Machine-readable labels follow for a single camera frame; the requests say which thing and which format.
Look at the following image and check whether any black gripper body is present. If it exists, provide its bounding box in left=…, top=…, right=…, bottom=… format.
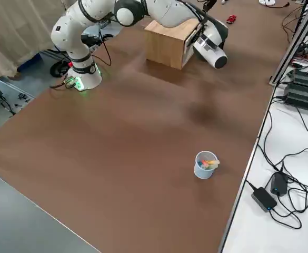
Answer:
left=204, top=0, right=217, bottom=12

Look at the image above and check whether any wooden drawer with black handle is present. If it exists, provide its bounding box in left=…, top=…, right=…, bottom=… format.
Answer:
left=182, top=22, right=204, bottom=70

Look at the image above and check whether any light wooden cabinet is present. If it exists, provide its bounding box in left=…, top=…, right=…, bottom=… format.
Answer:
left=144, top=20, right=206, bottom=71

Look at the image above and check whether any black finned power supply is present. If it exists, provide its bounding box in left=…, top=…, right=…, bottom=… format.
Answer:
left=287, top=67, right=308, bottom=87
left=283, top=82, right=308, bottom=114

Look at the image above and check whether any light blue pen cup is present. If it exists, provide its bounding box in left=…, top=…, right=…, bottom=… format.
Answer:
left=194, top=150, right=221, bottom=181

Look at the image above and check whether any black power adapter brick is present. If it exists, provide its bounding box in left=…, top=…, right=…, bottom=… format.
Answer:
left=250, top=186, right=278, bottom=212
left=270, top=171, right=289, bottom=196

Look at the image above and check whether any beige curtain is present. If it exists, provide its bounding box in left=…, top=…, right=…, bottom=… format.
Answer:
left=0, top=0, right=73, bottom=86

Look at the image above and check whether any aluminium frame post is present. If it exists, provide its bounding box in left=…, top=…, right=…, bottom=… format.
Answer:
left=268, top=0, right=308, bottom=86

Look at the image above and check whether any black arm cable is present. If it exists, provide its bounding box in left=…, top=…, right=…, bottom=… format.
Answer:
left=80, top=0, right=212, bottom=66

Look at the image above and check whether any black power cable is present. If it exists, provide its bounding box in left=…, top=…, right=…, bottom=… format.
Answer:
left=245, top=180, right=260, bottom=194

